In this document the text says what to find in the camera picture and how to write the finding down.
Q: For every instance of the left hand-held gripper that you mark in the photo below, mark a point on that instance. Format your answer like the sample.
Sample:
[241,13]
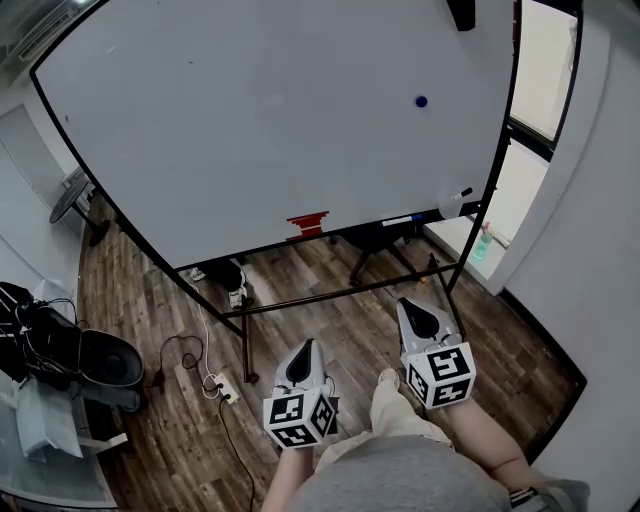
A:
[295,417]

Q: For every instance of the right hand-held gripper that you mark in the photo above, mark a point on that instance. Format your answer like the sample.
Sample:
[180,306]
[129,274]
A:
[442,375]

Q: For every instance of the blue round magnet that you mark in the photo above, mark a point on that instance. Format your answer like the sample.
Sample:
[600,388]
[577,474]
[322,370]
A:
[421,102]

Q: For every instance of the person's right forearm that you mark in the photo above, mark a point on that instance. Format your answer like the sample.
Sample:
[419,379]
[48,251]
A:
[485,440]

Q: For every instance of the person's left forearm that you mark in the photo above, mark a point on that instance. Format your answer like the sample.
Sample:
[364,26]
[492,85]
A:
[290,480]

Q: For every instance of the person's pale shoe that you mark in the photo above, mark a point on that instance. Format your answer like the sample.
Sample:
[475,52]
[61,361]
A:
[389,376]

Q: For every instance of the white power strip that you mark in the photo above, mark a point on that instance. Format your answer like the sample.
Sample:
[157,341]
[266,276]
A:
[225,387]

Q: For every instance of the black whiteboard stand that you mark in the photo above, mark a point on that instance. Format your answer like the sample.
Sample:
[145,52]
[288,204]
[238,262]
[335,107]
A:
[325,295]

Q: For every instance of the person's beige trousers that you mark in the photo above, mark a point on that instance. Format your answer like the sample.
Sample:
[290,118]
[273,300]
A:
[395,415]

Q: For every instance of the green bottle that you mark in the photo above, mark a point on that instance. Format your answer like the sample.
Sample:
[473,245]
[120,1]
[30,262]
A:
[482,245]

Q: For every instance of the blue-capped white marker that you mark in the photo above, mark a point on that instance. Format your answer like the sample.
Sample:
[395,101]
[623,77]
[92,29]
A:
[400,220]

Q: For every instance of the white pen cup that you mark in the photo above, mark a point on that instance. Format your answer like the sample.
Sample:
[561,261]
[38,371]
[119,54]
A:
[450,207]

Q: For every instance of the black power brick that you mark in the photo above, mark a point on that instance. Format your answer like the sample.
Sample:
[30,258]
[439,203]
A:
[159,377]

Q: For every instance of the person's grey shirt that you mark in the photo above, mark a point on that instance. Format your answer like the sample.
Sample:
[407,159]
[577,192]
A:
[400,480]

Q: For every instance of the black-capped white marker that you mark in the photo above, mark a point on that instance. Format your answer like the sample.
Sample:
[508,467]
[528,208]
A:
[462,193]

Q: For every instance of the large whiteboard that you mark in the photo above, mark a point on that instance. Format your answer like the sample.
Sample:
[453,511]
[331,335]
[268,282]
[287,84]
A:
[250,125]

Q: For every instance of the pale plastic bag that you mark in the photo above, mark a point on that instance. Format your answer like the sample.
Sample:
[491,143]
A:
[45,420]

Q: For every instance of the glass top desk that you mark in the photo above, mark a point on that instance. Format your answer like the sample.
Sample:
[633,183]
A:
[45,482]

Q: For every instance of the black floor fan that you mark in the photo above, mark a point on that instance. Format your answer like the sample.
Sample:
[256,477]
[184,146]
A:
[70,200]

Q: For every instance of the black framed window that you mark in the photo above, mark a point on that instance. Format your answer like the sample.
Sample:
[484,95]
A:
[542,65]

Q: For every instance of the black whiteboard eraser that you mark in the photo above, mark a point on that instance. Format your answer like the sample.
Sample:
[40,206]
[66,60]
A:
[462,12]

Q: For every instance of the ceiling air vent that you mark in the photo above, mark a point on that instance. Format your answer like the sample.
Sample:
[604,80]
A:
[45,35]

